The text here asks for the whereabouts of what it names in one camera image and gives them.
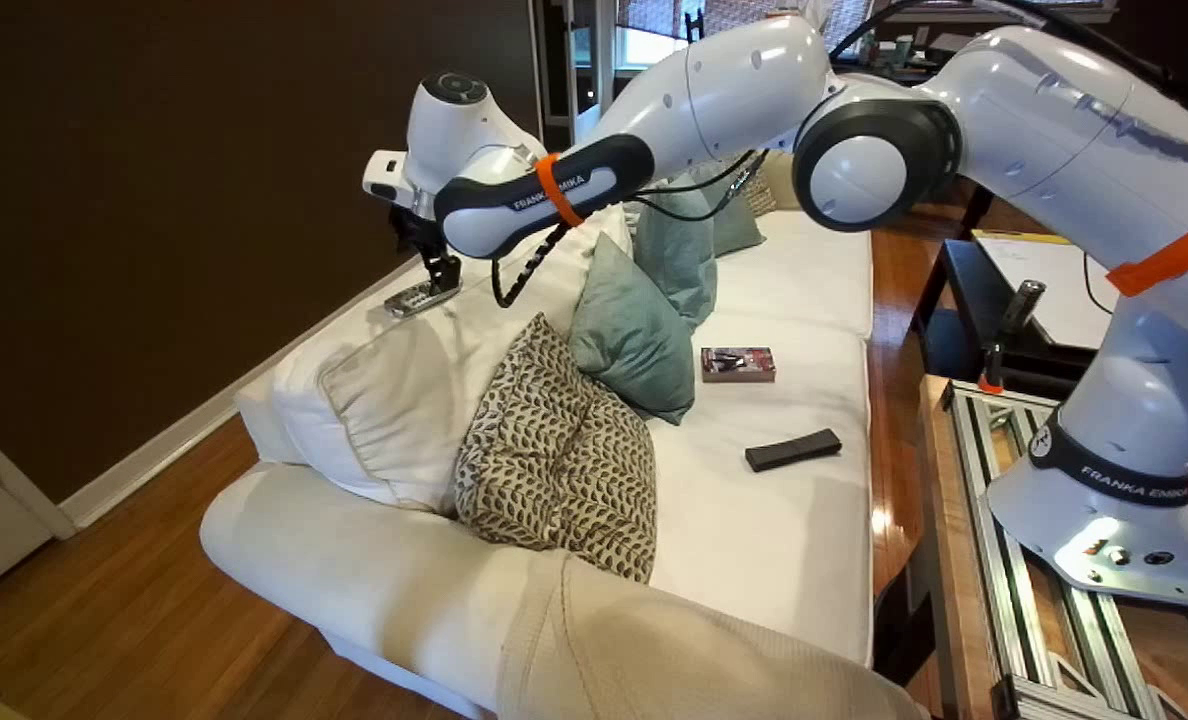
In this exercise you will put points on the white couch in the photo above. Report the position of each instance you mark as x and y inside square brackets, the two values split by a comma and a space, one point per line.
[761, 589]

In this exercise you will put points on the silver remote control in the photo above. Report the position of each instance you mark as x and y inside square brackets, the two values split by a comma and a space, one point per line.
[419, 296]

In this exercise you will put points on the small dark booklet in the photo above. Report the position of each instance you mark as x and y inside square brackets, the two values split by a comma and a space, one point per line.
[736, 367]

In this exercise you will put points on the black remote control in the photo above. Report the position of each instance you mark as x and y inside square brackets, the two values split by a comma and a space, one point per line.
[792, 450]

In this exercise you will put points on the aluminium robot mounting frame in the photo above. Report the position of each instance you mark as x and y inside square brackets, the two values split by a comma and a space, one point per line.
[1056, 655]

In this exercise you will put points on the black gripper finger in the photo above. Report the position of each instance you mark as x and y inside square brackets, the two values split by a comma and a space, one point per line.
[449, 275]
[432, 275]

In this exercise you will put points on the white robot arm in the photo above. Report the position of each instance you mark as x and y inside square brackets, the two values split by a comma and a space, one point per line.
[1039, 121]

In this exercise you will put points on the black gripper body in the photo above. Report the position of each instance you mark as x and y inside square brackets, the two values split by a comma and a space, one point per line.
[420, 233]

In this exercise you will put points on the black white patterned pillow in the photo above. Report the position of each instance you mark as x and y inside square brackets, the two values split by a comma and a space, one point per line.
[557, 462]

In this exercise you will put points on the teal velvet pillow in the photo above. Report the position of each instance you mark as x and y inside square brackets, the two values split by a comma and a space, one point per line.
[629, 336]

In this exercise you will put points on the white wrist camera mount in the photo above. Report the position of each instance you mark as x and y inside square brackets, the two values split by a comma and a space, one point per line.
[386, 179]

